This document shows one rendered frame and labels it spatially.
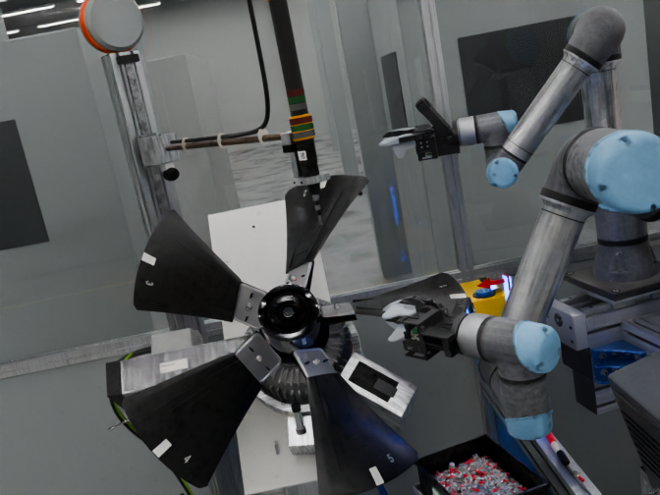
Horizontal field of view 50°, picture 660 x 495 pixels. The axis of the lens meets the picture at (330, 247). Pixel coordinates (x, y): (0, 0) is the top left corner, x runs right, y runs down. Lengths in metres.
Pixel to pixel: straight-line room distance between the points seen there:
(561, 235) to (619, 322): 0.64
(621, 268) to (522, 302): 0.62
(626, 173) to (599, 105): 0.84
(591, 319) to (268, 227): 0.81
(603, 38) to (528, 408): 0.93
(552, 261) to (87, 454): 1.63
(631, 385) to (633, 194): 0.31
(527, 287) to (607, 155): 0.29
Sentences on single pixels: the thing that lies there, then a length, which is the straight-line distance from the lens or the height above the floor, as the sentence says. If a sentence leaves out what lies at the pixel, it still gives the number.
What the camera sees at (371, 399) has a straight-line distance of 1.45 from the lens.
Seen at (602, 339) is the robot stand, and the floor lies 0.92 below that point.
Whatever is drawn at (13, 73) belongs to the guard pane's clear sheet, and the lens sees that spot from 2.19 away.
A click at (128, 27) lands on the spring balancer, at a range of 1.96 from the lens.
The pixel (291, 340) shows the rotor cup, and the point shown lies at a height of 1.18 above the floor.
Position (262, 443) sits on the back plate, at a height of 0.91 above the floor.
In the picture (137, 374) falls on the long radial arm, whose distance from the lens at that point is 1.56.
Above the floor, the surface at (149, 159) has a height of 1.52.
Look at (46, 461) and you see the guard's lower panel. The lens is 2.44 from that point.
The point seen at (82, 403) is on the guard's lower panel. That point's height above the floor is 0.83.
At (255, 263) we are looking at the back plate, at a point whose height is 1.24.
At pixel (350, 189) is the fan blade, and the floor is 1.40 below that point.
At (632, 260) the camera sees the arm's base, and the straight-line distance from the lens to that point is 1.83.
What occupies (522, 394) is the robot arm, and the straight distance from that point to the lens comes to 1.16.
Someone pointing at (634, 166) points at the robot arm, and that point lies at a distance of 1.09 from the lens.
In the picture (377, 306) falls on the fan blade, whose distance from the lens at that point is 1.39.
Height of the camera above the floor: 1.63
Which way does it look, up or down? 13 degrees down
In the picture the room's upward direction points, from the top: 11 degrees counter-clockwise
